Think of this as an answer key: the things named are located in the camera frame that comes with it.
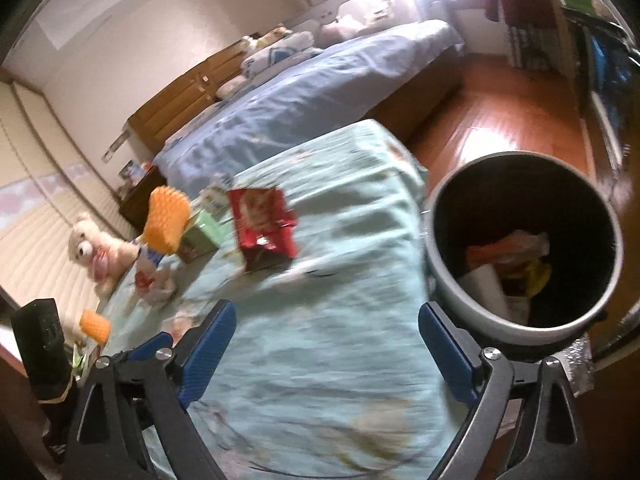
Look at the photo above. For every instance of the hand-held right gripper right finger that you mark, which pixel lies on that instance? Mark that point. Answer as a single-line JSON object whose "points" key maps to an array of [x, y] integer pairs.
{"points": [[450, 355]]}

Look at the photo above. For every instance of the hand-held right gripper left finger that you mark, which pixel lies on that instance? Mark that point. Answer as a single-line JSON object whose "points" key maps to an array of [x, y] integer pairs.
{"points": [[210, 350]]}

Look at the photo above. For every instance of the white tissue pack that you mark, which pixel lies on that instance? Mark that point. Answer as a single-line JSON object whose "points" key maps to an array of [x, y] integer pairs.
{"points": [[482, 285]]}

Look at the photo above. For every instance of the red white paper bag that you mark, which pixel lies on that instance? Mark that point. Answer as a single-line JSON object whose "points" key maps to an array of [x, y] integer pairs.
{"points": [[152, 285]]}

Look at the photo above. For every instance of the orange white food wrapper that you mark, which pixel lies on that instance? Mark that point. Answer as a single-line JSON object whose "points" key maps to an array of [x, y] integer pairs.
{"points": [[495, 252]]}

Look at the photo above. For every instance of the yellow snack bag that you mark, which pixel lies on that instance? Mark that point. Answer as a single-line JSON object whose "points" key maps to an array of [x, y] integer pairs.
{"points": [[535, 275]]}

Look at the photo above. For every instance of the green box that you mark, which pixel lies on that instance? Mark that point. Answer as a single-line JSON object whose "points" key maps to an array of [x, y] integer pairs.
{"points": [[205, 232]]}

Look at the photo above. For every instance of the red cardboard box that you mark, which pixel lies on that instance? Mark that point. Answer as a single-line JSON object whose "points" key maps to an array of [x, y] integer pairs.
{"points": [[260, 225]]}

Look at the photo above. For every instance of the large orange foam fruit net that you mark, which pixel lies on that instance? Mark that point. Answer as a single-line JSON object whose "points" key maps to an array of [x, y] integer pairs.
{"points": [[165, 220]]}

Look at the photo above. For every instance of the white trash can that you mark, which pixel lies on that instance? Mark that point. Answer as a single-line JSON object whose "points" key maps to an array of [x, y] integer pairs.
{"points": [[525, 200]]}

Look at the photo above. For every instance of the green clear packet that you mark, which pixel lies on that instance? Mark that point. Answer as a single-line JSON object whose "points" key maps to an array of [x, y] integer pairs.
{"points": [[80, 360]]}

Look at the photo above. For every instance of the cream teddy bear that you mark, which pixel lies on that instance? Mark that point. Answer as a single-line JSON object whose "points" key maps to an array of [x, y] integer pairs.
{"points": [[82, 247]]}

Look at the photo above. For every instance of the floral light green tablecloth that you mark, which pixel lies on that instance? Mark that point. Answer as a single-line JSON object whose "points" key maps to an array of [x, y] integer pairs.
{"points": [[325, 335]]}

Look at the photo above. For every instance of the white sliding wardrobe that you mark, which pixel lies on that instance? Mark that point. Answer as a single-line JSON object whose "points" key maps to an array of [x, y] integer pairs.
{"points": [[35, 210]]}

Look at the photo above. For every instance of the grey bubble wrap sheet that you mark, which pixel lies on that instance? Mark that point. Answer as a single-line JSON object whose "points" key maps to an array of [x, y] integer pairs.
{"points": [[575, 367]]}

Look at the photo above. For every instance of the white blue carton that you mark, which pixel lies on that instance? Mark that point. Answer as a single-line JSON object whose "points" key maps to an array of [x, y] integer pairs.
{"points": [[217, 197]]}

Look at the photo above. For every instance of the wooden nightstand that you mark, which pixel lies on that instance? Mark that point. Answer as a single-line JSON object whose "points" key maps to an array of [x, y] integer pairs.
{"points": [[140, 200]]}

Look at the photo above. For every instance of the wooden headboard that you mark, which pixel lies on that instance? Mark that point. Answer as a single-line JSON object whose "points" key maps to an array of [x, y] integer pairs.
{"points": [[170, 110]]}

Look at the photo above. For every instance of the white pillow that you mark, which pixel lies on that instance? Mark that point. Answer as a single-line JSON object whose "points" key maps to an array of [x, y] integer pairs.
{"points": [[230, 87]]}

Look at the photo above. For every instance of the bed with blue sheet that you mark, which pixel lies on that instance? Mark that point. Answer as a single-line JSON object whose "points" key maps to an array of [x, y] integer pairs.
{"points": [[300, 95]]}

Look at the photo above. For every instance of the blue white folded quilt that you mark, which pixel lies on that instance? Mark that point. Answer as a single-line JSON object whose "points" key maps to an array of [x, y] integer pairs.
{"points": [[280, 52]]}

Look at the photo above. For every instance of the flat screen television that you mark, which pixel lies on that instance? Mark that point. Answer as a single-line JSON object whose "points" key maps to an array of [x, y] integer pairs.
{"points": [[607, 90]]}

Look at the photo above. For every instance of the cream plush toy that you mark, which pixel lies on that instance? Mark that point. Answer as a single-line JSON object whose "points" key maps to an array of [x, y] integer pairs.
{"points": [[272, 35]]}

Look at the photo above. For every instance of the small dresser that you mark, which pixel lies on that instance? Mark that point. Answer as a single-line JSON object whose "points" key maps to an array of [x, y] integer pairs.
{"points": [[440, 10]]}

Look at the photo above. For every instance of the pink pillow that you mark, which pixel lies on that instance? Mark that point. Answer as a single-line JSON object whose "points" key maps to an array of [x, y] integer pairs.
{"points": [[340, 27]]}

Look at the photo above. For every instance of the tall wooden cabinet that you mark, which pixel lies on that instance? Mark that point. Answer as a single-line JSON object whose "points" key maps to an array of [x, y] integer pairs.
{"points": [[560, 20]]}

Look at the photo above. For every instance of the small photo frame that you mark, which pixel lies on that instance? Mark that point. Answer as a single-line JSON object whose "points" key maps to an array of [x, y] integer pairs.
{"points": [[127, 170]]}

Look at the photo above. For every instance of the wall switch panel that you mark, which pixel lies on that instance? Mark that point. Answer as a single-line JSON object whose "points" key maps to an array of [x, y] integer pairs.
{"points": [[117, 145]]}

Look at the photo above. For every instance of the grey bed guard rail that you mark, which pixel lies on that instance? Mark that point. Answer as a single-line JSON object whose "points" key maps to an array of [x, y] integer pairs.
{"points": [[330, 7]]}

